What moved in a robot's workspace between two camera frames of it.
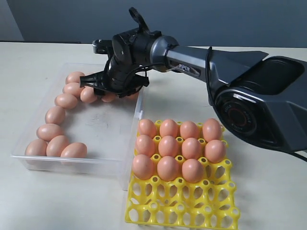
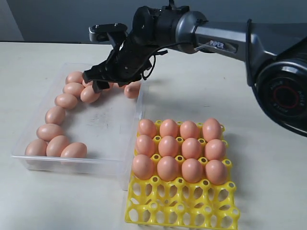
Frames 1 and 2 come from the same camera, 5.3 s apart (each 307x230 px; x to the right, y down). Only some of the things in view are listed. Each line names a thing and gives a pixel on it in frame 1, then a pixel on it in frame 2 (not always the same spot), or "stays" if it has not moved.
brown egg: x=147 y=127 stays
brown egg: x=168 y=127 stays
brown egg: x=108 y=97 -> x=216 y=172
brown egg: x=167 y=145 stays
